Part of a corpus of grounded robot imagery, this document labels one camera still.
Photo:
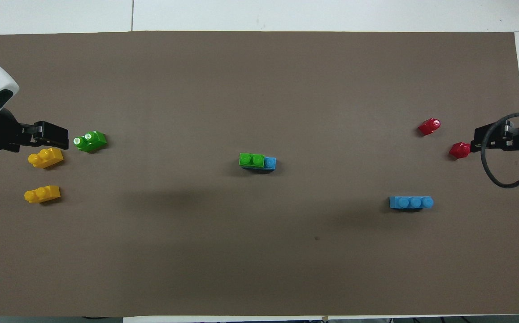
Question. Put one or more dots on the small red brick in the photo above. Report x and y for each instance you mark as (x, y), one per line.
(459, 150)
(429, 127)

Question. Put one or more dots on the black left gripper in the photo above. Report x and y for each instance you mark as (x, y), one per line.
(8, 134)

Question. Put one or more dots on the green brick with white stickers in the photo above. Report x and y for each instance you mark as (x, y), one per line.
(93, 141)

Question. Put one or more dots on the blue three-stud brick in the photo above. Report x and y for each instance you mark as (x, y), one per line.
(409, 202)
(270, 163)

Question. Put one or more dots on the plain green two-stud brick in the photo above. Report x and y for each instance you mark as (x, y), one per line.
(251, 160)

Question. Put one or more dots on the yellow two-stud brick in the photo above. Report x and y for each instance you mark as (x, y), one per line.
(48, 158)
(46, 194)

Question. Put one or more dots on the brown table mat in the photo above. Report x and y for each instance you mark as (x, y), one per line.
(259, 112)

